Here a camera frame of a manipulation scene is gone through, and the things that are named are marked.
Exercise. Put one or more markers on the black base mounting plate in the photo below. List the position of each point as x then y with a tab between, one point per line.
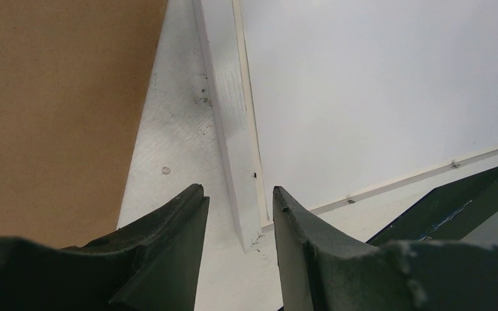
449	212

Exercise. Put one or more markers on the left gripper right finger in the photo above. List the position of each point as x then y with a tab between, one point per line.
322	268

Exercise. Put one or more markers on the white brown backing board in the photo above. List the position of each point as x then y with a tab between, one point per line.
73	80

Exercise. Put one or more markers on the white picture frame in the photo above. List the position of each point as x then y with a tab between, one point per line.
232	129

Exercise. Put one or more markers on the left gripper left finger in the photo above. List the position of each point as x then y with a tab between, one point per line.
151	264

